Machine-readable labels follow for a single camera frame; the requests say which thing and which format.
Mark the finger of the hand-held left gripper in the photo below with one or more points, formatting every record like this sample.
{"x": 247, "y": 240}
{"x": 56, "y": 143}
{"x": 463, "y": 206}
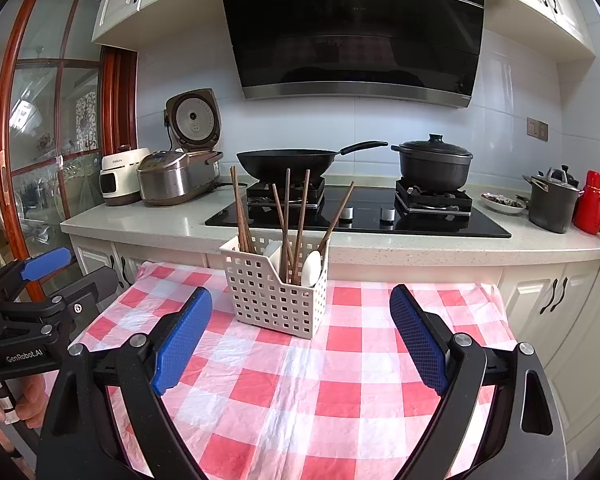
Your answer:
{"x": 97, "y": 287}
{"x": 45, "y": 263}

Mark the white wall cabinet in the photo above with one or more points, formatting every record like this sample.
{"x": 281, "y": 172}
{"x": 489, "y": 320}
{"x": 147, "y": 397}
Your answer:
{"x": 150, "y": 0}
{"x": 540, "y": 0}

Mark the grey stockpot with lid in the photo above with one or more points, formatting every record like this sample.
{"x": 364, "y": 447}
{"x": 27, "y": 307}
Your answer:
{"x": 552, "y": 207}

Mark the small white cooker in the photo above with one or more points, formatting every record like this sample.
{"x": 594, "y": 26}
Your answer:
{"x": 120, "y": 177}

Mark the small plate with food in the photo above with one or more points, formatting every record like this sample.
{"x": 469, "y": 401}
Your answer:
{"x": 502, "y": 203}

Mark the red thermos flask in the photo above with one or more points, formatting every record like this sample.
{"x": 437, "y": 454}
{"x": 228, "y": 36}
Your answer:
{"x": 590, "y": 205}

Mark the black glass gas hob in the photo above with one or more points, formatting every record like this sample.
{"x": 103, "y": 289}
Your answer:
{"x": 370, "y": 222}

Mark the red white checkered tablecloth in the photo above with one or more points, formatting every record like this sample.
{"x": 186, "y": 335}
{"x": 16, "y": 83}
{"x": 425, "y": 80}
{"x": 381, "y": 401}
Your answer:
{"x": 305, "y": 385}

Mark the white ceramic spoon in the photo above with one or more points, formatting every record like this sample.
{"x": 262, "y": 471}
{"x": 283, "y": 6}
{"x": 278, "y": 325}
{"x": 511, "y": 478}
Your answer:
{"x": 311, "y": 267}
{"x": 272, "y": 256}

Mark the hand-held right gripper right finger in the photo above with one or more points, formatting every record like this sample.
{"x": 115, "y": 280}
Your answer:
{"x": 417, "y": 340}

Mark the light stone countertop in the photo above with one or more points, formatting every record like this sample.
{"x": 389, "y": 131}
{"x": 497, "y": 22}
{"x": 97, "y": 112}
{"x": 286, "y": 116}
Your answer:
{"x": 155, "y": 220}

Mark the black wok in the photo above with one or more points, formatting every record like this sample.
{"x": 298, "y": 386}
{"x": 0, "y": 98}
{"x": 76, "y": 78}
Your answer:
{"x": 280, "y": 162}

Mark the black range hood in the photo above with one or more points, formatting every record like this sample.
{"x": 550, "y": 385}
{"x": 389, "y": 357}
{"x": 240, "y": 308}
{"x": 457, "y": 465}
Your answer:
{"x": 350, "y": 30}

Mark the red-brown framed glass door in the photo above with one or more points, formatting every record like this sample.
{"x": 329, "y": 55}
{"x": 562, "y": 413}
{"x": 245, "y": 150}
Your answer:
{"x": 7, "y": 110}

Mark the black kettle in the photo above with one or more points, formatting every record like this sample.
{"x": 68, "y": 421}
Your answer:
{"x": 567, "y": 175}

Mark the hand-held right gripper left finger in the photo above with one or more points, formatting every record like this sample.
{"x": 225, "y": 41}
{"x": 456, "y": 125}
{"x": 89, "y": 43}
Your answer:
{"x": 182, "y": 340}

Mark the white perforated plastic basket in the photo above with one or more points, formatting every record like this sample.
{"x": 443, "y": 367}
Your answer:
{"x": 275, "y": 305}

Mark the wall socket with plug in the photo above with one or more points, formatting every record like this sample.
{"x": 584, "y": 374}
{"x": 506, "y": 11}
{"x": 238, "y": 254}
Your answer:
{"x": 165, "y": 120}

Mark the person's left hand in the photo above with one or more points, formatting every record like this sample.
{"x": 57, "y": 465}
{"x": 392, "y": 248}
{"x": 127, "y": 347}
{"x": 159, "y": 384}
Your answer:
{"x": 32, "y": 400}

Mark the gold wall switch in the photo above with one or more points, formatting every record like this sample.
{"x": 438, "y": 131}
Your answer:
{"x": 537, "y": 129}

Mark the bundle of wooden chopsticks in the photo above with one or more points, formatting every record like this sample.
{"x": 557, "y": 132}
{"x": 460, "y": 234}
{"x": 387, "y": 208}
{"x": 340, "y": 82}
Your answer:
{"x": 284, "y": 230}

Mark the silver rice cooker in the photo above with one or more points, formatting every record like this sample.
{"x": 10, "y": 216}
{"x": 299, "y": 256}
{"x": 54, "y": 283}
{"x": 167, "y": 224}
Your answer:
{"x": 175, "y": 180}

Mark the black lidded casserole pot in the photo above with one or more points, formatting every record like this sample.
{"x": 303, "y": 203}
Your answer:
{"x": 432, "y": 165}

